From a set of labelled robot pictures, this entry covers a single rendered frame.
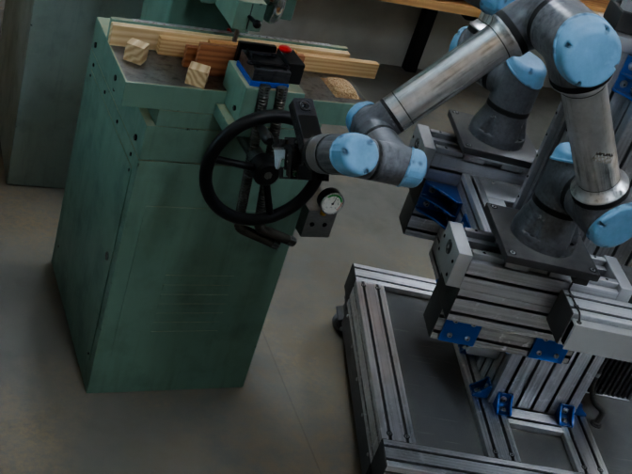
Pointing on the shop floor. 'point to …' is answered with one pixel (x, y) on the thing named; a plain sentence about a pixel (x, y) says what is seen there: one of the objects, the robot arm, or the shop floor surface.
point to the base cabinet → (158, 262)
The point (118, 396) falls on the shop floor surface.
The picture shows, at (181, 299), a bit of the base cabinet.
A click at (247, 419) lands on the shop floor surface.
